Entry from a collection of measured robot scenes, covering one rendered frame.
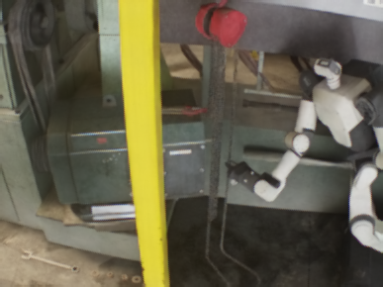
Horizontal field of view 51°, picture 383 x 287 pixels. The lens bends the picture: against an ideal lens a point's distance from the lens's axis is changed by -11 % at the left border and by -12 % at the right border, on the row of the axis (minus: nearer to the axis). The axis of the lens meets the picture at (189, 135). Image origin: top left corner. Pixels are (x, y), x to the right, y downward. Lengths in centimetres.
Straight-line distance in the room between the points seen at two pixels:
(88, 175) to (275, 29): 116
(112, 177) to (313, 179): 122
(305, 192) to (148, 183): 138
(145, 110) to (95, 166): 71
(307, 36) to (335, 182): 95
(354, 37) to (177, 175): 114
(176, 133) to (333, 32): 94
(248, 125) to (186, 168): 54
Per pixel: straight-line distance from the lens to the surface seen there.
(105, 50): 251
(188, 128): 201
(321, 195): 277
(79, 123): 202
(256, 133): 247
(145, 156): 150
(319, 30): 224
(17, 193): 264
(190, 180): 214
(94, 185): 212
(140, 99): 138
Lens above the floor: 197
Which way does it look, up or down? 36 degrees down
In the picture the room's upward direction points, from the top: straight up
